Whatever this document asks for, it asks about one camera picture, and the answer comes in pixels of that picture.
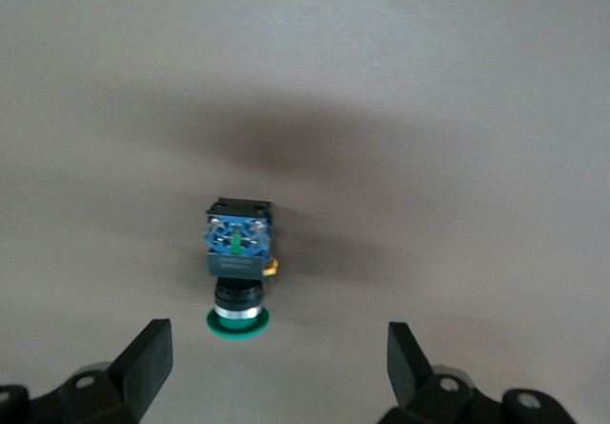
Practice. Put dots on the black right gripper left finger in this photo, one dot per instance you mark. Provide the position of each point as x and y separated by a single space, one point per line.
143 362

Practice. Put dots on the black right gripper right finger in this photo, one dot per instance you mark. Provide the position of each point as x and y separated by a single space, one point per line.
412 367

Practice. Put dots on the green push button switch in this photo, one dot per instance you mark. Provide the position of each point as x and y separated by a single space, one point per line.
236 262

